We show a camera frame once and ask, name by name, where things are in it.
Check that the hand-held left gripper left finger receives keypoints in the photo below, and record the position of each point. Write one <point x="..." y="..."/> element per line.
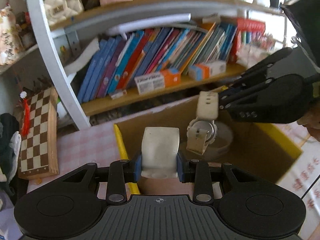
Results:
<point x="136" y="169"/>

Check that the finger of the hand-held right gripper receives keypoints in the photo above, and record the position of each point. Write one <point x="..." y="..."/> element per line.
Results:
<point x="240" y="81"/>
<point x="246" y="93"/>

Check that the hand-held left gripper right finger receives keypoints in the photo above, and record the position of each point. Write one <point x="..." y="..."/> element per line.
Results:
<point x="180" y="169"/>

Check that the white rectangular block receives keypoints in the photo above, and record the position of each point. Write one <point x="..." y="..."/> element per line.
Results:
<point x="160" y="150"/>

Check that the white wrist watch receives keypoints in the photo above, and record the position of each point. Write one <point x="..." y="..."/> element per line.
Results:
<point x="203" y="123"/>

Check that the cardboard box with yellow edge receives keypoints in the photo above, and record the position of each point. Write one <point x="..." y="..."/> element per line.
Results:
<point x="250" y="150"/>

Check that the person's right hand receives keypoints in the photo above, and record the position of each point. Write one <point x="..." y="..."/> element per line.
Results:
<point x="312" y="123"/>

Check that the orange and white carton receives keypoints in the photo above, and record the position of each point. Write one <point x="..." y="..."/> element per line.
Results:
<point x="207" y="70"/>
<point x="158" y="80"/>

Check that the red marker pen box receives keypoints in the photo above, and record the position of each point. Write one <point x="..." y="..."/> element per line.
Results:
<point x="250" y="38"/>

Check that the pink checkered tablecloth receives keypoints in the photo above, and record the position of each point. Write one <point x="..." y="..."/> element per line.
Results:
<point x="85" y="150"/>

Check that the small white packet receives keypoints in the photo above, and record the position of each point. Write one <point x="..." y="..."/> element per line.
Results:
<point x="118" y="94"/>

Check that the row of colourful books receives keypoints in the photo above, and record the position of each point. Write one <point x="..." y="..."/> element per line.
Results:
<point x="160" y="55"/>

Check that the black pen cup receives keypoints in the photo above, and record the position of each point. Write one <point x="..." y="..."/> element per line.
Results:
<point x="275" y="0"/>

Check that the wooden chessboard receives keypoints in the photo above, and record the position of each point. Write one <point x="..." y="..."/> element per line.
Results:
<point x="37" y="135"/>

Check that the red tassel ornament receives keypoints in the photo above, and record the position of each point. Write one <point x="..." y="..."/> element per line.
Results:
<point x="25" y="115"/>

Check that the dark clothing pile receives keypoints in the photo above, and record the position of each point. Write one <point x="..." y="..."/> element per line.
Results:
<point x="7" y="150"/>

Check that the white quilted handbag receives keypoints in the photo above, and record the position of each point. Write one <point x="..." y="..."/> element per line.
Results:
<point x="62" y="3"/>

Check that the floral fabric bag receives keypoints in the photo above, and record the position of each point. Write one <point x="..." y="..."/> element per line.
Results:
<point x="8" y="37"/>

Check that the white shelf frame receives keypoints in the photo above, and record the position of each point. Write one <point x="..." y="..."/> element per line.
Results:
<point x="47" y="45"/>

